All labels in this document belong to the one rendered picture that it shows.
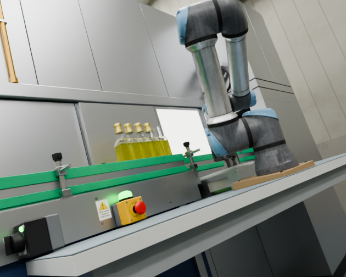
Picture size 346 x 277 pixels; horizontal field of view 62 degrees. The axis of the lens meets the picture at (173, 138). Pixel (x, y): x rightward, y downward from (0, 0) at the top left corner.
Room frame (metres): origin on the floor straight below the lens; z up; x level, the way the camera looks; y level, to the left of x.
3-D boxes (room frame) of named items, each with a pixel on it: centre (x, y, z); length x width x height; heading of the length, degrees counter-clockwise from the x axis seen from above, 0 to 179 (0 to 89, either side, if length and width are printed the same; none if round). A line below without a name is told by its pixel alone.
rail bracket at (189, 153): (1.28, -0.03, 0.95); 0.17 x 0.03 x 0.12; 50
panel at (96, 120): (1.56, 0.08, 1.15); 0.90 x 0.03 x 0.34; 140
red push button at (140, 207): (0.88, 0.16, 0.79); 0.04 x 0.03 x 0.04; 140
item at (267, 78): (2.25, -0.74, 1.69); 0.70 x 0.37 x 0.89; 140
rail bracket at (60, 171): (0.80, 0.32, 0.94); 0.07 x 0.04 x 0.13; 50
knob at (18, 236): (0.66, 0.41, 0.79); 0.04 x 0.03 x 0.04; 50
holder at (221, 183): (1.33, -0.16, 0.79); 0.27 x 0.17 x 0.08; 50
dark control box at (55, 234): (0.70, 0.38, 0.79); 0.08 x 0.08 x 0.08; 50
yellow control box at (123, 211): (0.91, 0.20, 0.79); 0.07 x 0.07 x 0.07; 50
